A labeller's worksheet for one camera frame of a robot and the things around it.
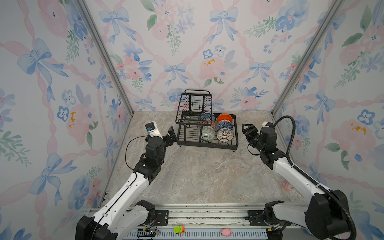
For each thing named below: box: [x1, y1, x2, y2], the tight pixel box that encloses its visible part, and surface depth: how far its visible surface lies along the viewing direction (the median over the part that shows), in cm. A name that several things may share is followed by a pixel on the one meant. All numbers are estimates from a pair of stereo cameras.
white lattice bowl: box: [216, 128, 234, 142], surface depth 105 cm
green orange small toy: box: [174, 225, 186, 234], surface depth 71 cm
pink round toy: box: [221, 228, 232, 237], surface depth 71 cm
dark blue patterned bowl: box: [216, 119, 234, 132], surface depth 109 cm
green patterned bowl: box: [201, 126, 216, 141], surface depth 105 cm
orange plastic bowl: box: [216, 113, 233, 123], surface depth 108 cm
